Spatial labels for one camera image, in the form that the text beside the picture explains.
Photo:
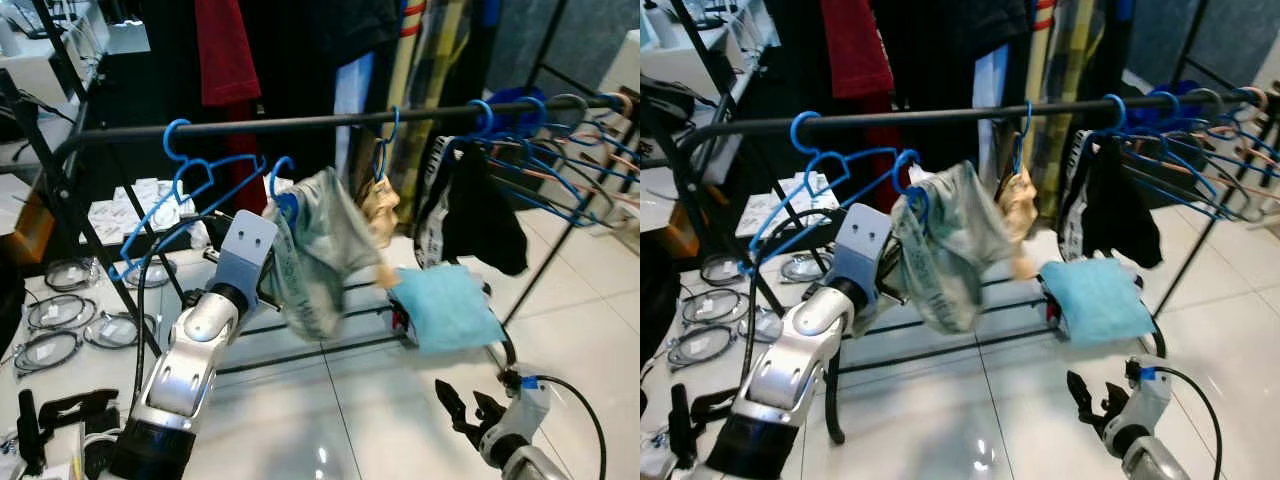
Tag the yellow plaid hanging garment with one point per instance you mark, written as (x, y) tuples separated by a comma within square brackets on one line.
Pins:
[(1065, 55), (430, 60)]

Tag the white table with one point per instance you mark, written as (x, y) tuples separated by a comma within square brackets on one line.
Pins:
[(700, 55), (40, 65)]

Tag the beige yellow underwear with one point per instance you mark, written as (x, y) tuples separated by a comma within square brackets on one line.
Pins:
[(1018, 205), (380, 210)]

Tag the red hanging garment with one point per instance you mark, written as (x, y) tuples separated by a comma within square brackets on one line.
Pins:
[(855, 50), (225, 60)]

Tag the black hanging garment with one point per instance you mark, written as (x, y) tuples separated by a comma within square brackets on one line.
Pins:
[(950, 45), (310, 50)]

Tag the pink plastic hanger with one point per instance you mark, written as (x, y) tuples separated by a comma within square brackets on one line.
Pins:
[(627, 100), (1262, 95)]

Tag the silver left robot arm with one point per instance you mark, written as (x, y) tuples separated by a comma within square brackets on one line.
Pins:
[(790, 370), (190, 370)]

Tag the black underwear with white waistband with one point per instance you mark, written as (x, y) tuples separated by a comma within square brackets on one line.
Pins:
[(1115, 215), (480, 220)]

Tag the grey plastic hanger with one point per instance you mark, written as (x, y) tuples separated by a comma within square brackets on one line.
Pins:
[(1215, 96), (580, 100)]

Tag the grey underwear with lettered waistband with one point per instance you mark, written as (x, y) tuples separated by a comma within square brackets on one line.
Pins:
[(950, 245), (325, 250)]

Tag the white packets pile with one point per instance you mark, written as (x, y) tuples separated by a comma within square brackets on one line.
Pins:
[(140, 210), (785, 205)]

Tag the light blue cloth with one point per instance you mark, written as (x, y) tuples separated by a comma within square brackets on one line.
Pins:
[(1095, 300), (445, 310)]

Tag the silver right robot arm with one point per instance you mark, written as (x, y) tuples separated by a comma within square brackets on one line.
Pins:
[(530, 468), (1155, 462)]

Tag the blue plastic hanger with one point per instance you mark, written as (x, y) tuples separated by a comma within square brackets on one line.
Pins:
[(612, 102), (1026, 125), (1250, 98), (915, 200), (167, 140), (794, 132), (489, 115), (1172, 105), (540, 110), (394, 130), (1120, 110), (288, 205)]

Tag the white hanging garment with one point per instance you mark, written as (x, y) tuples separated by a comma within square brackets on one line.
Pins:
[(990, 95), (352, 110)]

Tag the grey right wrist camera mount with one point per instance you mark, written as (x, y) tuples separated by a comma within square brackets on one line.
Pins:
[(1150, 395), (528, 405)]

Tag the black metal clothes rack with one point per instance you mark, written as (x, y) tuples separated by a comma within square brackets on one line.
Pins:
[(300, 122), (930, 118)]

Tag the blue plastic basin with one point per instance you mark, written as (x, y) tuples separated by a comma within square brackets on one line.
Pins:
[(515, 97), (1175, 92)]

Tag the orange brown cardboard box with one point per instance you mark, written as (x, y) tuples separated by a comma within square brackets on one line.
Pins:
[(680, 235), (25, 235)]

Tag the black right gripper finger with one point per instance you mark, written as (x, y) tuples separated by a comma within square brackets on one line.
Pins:
[(453, 405), (1081, 395), (488, 407), (1110, 398)]

